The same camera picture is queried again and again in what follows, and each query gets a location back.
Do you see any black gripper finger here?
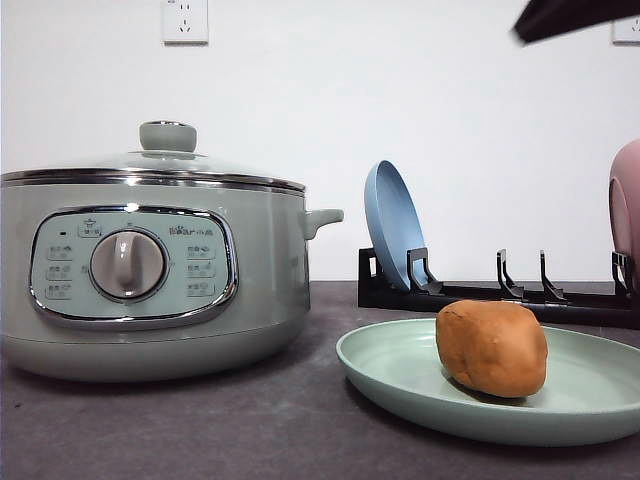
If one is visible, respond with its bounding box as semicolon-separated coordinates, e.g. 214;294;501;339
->
513;0;640;42

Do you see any brown potato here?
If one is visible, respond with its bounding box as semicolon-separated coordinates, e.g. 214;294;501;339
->
436;299;548;398

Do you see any green plate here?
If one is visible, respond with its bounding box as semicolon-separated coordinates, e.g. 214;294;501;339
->
336;319;640;447

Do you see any glass steamer lid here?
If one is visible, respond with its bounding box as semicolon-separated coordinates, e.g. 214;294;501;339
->
2;120;306;194

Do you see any pink plate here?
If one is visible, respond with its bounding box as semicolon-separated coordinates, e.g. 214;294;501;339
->
608;138;640;307

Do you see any blue plate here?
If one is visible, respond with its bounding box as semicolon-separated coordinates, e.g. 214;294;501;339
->
364;160;428;292

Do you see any black plate rack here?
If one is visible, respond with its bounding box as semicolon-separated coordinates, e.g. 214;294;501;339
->
358;248;640;329

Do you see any green electric steamer pot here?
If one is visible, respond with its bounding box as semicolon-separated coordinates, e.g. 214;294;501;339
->
0;167;344;382

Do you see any white wall socket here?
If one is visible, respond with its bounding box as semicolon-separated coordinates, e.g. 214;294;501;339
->
608;14;640;48
160;0;208;48

